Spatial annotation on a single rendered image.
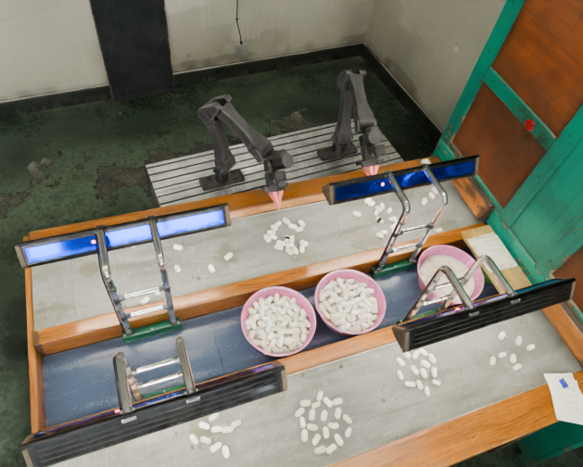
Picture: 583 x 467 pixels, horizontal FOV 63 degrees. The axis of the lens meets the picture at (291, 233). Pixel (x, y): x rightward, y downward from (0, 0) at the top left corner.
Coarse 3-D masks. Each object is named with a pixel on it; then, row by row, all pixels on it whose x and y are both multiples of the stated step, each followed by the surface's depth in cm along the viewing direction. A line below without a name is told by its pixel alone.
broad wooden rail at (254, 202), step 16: (416, 160) 224; (432, 160) 225; (336, 176) 212; (352, 176) 213; (256, 192) 201; (288, 192) 203; (304, 192) 204; (320, 192) 205; (160, 208) 190; (176, 208) 191; (192, 208) 192; (240, 208) 195; (256, 208) 196; (272, 208) 199; (80, 224) 181; (96, 224) 182
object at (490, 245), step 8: (472, 240) 197; (480, 240) 197; (488, 240) 198; (496, 240) 198; (480, 248) 195; (488, 248) 195; (496, 248) 196; (504, 248) 196; (488, 256) 193; (496, 256) 193; (504, 256) 194; (496, 264) 191; (504, 264) 191; (512, 264) 192
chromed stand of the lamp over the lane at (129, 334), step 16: (96, 240) 137; (160, 256) 136; (160, 272) 139; (112, 288) 136; (160, 288) 146; (112, 304) 145; (128, 320) 156; (176, 320) 168; (128, 336) 162; (144, 336) 166
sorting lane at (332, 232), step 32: (416, 192) 215; (448, 192) 217; (256, 224) 194; (288, 224) 196; (320, 224) 198; (352, 224) 200; (384, 224) 202; (416, 224) 204; (448, 224) 206; (96, 256) 177; (128, 256) 178; (192, 256) 181; (256, 256) 185; (288, 256) 186; (320, 256) 188; (32, 288) 166; (64, 288) 167; (96, 288) 169; (128, 288) 170; (192, 288) 173; (64, 320) 161
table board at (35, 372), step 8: (24, 240) 177; (32, 304) 163; (32, 312) 161; (32, 320) 160; (32, 328) 158; (32, 344) 155; (32, 352) 153; (32, 360) 152; (40, 360) 157; (32, 368) 150; (40, 368) 155; (32, 376) 149; (40, 376) 153; (32, 384) 147; (40, 384) 151; (32, 392) 146; (40, 392) 149; (32, 400) 145; (40, 400) 147; (32, 408) 143; (40, 408) 146; (32, 416) 142; (40, 416) 144; (32, 424) 141; (40, 424) 142; (32, 432) 139
